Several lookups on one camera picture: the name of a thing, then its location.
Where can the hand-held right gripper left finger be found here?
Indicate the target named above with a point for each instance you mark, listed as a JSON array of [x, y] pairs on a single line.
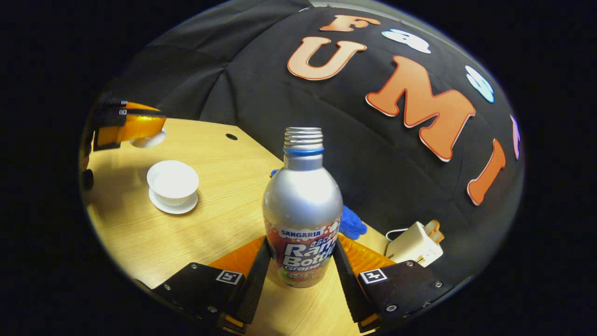
[[256, 280]]

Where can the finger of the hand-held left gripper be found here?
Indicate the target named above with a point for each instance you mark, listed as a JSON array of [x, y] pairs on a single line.
[[135, 128], [112, 105]]

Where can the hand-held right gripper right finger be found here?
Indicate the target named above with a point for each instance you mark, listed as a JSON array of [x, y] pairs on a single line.
[[347, 284]]

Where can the white teacup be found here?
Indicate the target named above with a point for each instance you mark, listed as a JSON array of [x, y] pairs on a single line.
[[172, 179]]

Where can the silver water bottle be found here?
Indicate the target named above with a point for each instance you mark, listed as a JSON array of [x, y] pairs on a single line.
[[302, 210]]

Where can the blue cloth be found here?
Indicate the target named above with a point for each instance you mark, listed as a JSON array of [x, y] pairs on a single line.
[[352, 223]]

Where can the white power adapter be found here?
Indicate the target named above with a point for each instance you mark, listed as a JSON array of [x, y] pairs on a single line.
[[413, 245]]

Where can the white saucer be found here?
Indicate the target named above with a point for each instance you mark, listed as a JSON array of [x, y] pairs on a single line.
[[173, 207]]

